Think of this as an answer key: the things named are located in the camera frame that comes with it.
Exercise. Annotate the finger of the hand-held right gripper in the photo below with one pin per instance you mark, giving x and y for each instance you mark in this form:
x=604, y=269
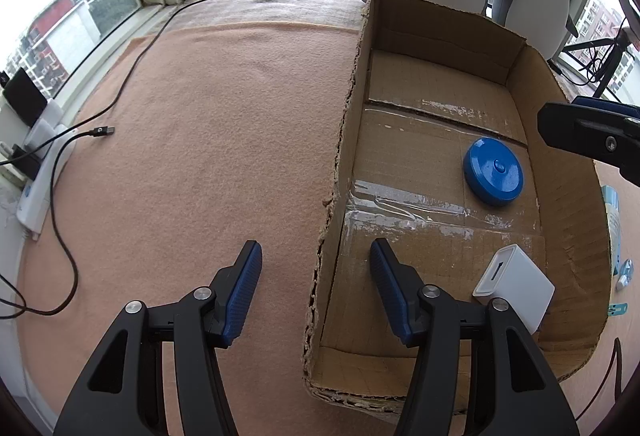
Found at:
x=575, y=130

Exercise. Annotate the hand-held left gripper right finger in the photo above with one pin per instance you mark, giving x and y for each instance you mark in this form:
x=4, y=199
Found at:
x=392, y=296

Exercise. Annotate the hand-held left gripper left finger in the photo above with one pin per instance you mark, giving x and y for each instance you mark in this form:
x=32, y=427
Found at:
x=242, y=296

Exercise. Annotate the white lotion bottle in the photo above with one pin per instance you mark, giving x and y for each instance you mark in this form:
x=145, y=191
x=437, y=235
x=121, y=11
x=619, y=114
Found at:
x=612, y=216

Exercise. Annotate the cardboard box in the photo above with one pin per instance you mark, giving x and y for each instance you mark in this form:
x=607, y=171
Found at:
x=425, y=145

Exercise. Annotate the black tripod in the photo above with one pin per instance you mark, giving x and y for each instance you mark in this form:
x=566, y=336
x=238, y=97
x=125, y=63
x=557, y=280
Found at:
x=607, y=65

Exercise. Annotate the blue round tape measure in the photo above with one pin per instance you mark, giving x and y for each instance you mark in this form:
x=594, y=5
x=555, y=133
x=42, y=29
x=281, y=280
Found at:
x=492, y=170

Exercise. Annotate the white cube charger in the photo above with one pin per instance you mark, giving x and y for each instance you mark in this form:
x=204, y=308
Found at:
x=520, y=286

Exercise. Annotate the peach fleece blanket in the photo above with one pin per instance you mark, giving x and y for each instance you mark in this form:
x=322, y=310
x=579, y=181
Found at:
x=200, y=165

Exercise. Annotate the white flash drive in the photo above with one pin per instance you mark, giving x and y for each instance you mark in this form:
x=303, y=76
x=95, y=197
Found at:
x=624, y=277

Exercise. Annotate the white power strip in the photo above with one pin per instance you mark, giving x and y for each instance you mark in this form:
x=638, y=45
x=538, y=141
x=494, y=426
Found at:
x=37, y=196

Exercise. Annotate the black power adapter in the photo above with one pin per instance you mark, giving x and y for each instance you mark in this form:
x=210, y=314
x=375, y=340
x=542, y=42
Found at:
x=27, y=160

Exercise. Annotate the black flat device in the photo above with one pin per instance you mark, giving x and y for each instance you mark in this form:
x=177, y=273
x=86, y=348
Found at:
x=25, y=95

